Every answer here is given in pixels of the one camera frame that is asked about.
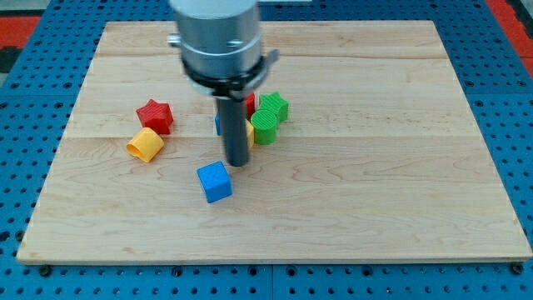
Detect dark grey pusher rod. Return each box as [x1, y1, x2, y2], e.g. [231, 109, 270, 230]
[217, 98, 249, 167]

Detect blue cube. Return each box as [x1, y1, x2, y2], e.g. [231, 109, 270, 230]
[197, 161, 232, 203]

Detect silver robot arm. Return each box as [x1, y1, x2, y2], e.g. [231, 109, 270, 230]
[168, 0, 279, 167]

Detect yellow heart block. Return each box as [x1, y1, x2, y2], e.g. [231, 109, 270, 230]
[126, 127, 164, 163]

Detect blue block behind rod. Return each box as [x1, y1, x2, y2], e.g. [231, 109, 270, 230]
[214, 113, 221, 136]

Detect red block behind rod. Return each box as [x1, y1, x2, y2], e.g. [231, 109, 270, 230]
[244, 92, 256, 121]

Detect yellow block behind rod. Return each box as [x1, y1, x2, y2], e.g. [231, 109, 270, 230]
[246, 120, 255, 149]

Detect green cylinder block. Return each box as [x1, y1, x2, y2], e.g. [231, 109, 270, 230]
[251, 109, 278, 145]

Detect green star block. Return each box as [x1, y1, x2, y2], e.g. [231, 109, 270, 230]
[259, 92, 289, 123]

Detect red star block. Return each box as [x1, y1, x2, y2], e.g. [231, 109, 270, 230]
[136, 99, 173, 135]

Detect wooden board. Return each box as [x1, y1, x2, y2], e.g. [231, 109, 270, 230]
[17, 21, 532, 265]

